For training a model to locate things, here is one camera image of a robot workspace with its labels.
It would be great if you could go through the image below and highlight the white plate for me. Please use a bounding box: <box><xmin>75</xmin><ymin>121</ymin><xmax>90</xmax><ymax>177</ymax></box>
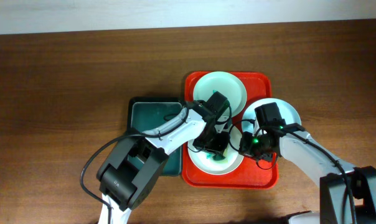
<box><xmin>187</xmin><ymin>126</ymin><xmax>243</xmax><ymax>175</ymax></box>

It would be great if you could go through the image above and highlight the light blue plate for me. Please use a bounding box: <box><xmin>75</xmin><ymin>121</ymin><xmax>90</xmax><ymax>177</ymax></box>
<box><xmin>241</xmin><ymin>98</ymin><xmax>301</xmax><ymax>134</ymax></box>

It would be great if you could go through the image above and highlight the yellow green sponge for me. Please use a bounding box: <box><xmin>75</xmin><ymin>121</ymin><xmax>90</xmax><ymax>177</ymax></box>
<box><xmin>206</xmin><ymin>148</ymin><xmax>228</xmax><ymax>161</ymax></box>

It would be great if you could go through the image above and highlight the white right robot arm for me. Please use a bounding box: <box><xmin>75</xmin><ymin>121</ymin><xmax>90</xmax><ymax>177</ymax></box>
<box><xmin>238</xmin><ymin>98</ymin><xmax>376</xmax><ymax>224</ymax></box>

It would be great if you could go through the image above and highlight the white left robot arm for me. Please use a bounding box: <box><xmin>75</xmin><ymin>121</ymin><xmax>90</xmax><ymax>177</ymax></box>
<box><xmin>96</xmin><ymin>91</ymin><xmax>230</xmax><ymax>223</ymax></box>

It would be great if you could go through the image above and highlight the red plastic tray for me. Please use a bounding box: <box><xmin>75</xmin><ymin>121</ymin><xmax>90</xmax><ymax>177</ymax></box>
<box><xmin>182</xmin><ymin>72</ymin><xmax>278</xmax><ymax>189</ymax></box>

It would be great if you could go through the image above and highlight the dark green water tray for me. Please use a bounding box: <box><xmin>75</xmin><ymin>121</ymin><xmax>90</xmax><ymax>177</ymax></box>
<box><xmin>127</xmin><ymin>97</ymin><xmax>182</xmax><ymax>176</ymax></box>

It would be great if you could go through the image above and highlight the mint green plate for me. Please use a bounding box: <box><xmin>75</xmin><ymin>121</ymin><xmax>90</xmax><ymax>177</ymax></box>
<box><xmin>193</xmin><ymin>72</ymin><xmax>247</xmax><ymax>116</ymax></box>

